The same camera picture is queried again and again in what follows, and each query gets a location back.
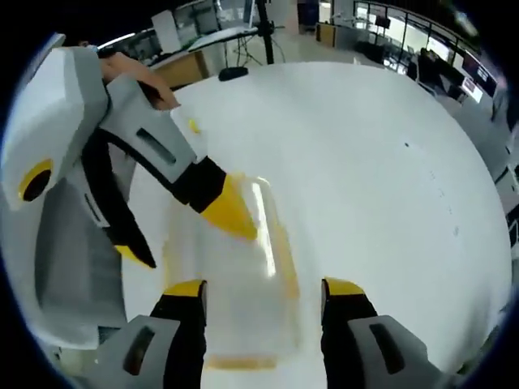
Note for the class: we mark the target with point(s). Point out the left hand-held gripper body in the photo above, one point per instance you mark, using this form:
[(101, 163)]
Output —
[(52, 121)]

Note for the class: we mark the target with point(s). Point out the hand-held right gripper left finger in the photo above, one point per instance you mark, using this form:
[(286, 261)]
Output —
[(178, 336)]

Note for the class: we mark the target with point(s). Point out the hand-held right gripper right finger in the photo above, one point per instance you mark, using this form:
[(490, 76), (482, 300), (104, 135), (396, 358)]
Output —
[(344, 336)]

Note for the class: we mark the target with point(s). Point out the person's left hand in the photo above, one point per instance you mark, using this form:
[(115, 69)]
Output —
[(138, 75)]

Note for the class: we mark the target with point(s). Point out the wooden desk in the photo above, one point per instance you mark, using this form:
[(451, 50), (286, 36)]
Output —
[(188, 69)]

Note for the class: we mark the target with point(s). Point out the black oval stand base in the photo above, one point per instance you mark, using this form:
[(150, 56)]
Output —
[(233, 73)]

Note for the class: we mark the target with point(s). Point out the white tray on stand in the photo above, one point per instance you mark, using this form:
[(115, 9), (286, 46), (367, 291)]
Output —
[(223, 38)]

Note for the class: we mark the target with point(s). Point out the black stand pole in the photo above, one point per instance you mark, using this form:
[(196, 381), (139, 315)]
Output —
[(267, 36)]

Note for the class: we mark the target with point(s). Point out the wooden cabinet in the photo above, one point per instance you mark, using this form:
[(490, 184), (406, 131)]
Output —
[(326, 32)]

